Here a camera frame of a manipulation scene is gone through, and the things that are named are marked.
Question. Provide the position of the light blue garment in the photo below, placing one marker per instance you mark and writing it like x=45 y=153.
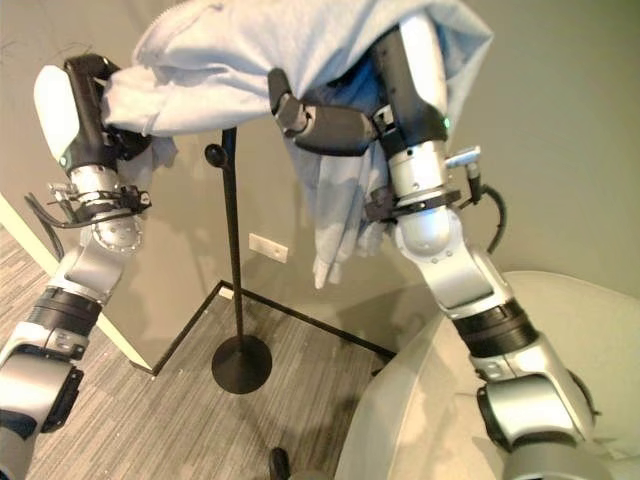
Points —
x=240 y=65

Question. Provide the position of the light grey sofa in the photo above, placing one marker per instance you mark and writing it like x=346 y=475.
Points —
x=575 y=350

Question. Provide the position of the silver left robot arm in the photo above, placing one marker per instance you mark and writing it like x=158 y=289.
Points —
x=60 y=305

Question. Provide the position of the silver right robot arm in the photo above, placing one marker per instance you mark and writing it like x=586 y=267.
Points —
x=480 y=320

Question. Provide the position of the black robot foot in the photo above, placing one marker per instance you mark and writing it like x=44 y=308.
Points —
x=280 y=462

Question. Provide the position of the white wall socket plate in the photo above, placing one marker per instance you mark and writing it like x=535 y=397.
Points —
x=268 y=247

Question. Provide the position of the black clothes rack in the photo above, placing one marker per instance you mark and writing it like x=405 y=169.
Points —
x=235 y=280

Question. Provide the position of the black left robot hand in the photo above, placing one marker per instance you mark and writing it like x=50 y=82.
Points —
x=80 y=120

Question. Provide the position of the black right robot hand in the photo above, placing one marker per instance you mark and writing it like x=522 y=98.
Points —
x=405 y=100

